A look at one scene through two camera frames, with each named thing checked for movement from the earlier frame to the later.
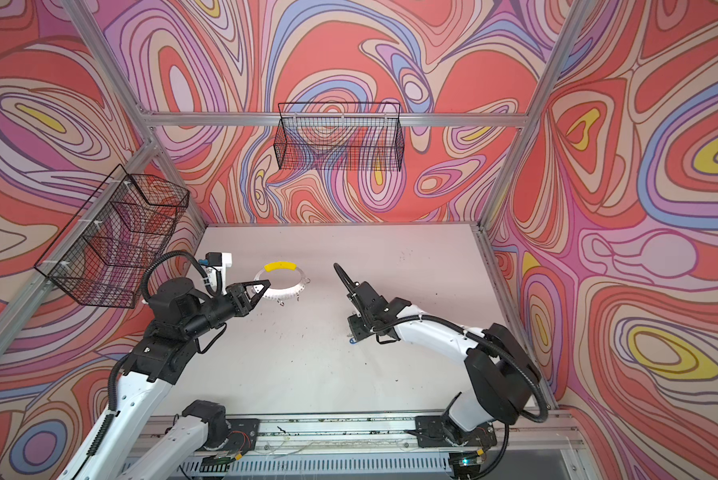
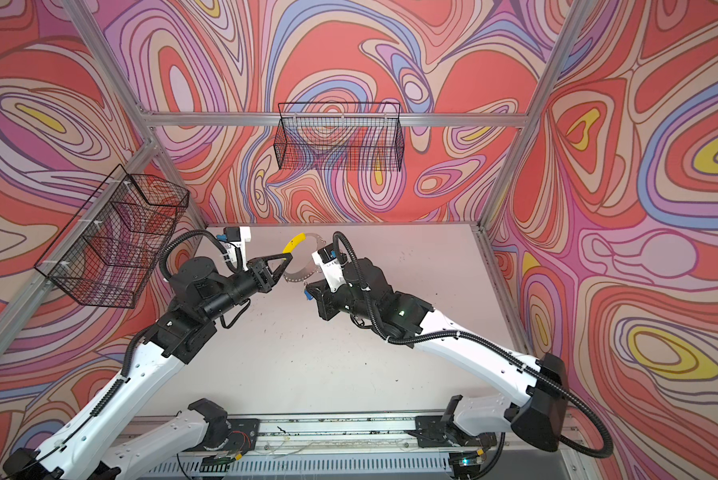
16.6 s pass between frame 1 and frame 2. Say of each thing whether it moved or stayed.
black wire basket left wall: stayed
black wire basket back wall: stayed
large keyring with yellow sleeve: moved
